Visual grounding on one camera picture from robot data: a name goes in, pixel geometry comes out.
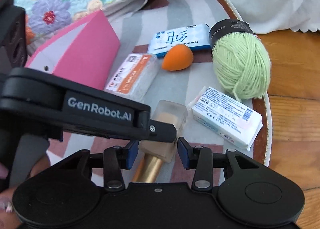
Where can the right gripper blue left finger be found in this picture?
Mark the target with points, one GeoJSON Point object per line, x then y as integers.
{"type": "Point", "coordinates": [117, 158]}

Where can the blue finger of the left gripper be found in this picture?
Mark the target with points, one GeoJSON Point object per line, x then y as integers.
{"type": "Point", "coordinates": [162, 132]}

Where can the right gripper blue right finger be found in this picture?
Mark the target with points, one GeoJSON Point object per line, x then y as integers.
{"type": "Point", "coordinates": [200, 159]}

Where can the gold foundation bottle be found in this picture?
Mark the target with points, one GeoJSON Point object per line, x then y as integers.
{"type": "Point", "coordinates": [168, 121]}

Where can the white wet wipes pack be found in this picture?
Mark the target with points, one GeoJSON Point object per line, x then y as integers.
{"type": "Point", "coordinates": [230, 119]}

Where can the orange white floss box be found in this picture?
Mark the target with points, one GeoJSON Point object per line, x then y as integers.
{"type": "Point", "coordinates": [134, 76]}

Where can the pink cardboard storage box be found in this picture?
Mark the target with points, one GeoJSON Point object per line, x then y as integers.
{"type": "Point", "coordinates": [82, 52]}

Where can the orange makeup sponge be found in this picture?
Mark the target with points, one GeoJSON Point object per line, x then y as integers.
{"type": "Point", "coordinates": [178, 58]}

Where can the blue tissue pack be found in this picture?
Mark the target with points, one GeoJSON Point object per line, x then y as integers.
{"type": "Point", "coordinates": [196, 37]}

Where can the green yarn ball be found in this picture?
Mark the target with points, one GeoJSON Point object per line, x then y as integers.
{"type": "Point", "coordinates": [241, 62]}

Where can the person's left hand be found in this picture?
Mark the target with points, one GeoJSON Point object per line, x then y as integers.
{"type": "Point", "coordinates": [9, 218]}

